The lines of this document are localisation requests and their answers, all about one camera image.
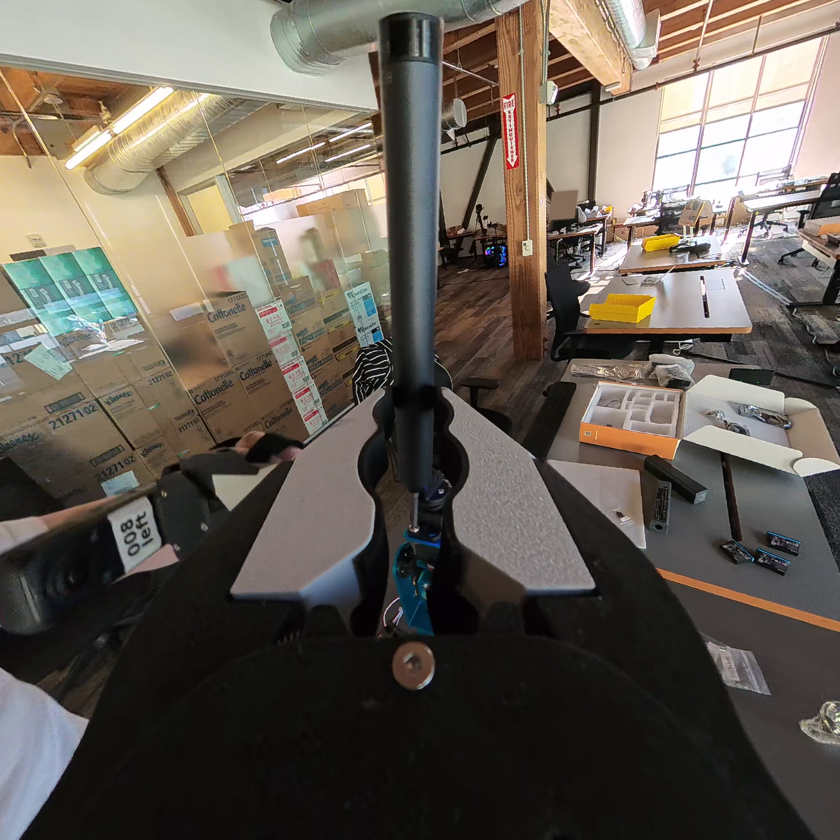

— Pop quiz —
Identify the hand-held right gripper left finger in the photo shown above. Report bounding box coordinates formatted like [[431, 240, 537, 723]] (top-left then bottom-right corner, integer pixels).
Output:
[[231, 387, 401, 619]]

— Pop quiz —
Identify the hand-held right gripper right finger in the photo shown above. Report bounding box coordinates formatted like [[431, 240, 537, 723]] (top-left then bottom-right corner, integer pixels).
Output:
[[433, 387, 598, 608]]

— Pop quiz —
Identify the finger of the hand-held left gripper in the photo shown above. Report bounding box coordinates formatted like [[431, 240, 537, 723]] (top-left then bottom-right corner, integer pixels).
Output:
[[0, 492, 156, 559]]

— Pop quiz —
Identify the blue toy robot arm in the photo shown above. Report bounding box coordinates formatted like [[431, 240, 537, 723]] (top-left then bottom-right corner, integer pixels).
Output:
[[381, 469, 455, 637]]

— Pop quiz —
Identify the grey electric screwdriver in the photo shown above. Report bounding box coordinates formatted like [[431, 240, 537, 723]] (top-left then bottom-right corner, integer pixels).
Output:
[[377, 13, 444, 532]]

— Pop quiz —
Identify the person's left hand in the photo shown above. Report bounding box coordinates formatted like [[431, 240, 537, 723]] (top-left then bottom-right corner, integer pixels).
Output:
[[231, 430, 280, 459]]

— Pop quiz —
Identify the white foam sheet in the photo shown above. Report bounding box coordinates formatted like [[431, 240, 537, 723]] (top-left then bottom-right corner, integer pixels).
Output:
[[548, 459, 647, 549]]

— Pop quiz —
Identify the stack of cardboard boxes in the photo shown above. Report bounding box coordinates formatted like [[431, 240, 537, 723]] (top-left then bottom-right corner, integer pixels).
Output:
[[0, 190, 395, 500]]

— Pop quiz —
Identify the black office chair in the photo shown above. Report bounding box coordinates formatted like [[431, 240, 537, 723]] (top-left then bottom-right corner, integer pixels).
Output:
[[545, 262, 592, 362], [433, 361, 513, 434]]

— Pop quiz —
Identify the orange box with foam insert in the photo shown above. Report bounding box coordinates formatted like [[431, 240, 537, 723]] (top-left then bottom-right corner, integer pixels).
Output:
[[579, 382, 686, 460]]

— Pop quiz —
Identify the small grey block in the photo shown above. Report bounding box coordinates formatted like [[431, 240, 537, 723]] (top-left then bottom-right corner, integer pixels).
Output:
[[640, 469, 673, 531]]

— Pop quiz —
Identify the long black box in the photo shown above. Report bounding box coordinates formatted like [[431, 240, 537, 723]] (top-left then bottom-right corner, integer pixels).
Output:
[[644, 454, 708, 505]]

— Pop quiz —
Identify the black white striped cloth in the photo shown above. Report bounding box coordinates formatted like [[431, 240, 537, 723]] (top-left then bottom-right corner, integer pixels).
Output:
[[352, 338, 398, 404]]

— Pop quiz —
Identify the long bag of parts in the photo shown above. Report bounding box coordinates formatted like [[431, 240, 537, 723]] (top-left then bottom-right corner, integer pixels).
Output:
[[571, 363, 647, 383]]

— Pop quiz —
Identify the crumpled bag of parts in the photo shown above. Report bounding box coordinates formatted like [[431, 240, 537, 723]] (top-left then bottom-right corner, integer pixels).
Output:
[[650, 354, 695, 389]]

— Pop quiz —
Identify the dark brown rod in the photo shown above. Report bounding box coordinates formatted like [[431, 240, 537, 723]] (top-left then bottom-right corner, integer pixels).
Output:
[[721, 453, 744, 542]]

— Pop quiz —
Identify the person's white shirt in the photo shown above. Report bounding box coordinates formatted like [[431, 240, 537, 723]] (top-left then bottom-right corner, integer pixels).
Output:
[[0, 669, 89, 840]]

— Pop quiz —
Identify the open white cardboard box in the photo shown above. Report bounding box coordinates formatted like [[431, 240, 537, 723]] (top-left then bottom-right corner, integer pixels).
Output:
[[682, 374, 840, 476]]

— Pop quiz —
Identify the stack of green packets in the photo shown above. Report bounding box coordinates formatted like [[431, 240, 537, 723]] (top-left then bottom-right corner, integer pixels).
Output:
[[3, 248, 142, 336]]

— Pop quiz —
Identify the flat clear plastic bag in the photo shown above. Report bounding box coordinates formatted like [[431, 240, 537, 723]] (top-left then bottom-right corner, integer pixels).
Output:
[[705, 640, 772, 697]]

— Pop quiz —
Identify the shiny bag of parts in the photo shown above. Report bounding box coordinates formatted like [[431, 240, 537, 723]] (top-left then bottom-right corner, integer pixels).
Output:
[[735, 403, 794, 431]]

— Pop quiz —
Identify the white table with slot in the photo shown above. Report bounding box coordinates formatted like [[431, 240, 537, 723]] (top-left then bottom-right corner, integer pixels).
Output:
[[584, 268, 753, 336]]

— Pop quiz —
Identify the clear plastic lump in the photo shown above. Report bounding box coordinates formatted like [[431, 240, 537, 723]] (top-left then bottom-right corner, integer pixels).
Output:
[[799, 701, 840, 746]]

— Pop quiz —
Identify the fluorescent ceiling light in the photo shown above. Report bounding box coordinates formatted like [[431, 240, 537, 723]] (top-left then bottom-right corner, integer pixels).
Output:
[[64, 85, 177, 170]]

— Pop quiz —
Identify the tall paned window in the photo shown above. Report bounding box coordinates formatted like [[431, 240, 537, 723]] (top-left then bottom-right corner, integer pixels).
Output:
[[653, 39, 828, 198]]

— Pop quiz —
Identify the wooden post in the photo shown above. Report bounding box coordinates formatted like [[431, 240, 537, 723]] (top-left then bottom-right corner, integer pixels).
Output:
[[495, 0, 549, 362]]

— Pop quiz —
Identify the ribbed silver air duct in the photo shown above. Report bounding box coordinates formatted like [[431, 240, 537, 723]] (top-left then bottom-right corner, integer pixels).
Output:
[[85, 92, 263, 196]]

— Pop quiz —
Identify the red white wall sign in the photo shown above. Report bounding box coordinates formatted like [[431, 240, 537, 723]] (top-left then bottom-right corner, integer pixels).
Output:
[[502, 94, 521, 170]]

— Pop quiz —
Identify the large silver air duct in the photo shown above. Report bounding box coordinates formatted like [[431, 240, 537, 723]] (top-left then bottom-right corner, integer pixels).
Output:
[[270, 0, 660, 76]]

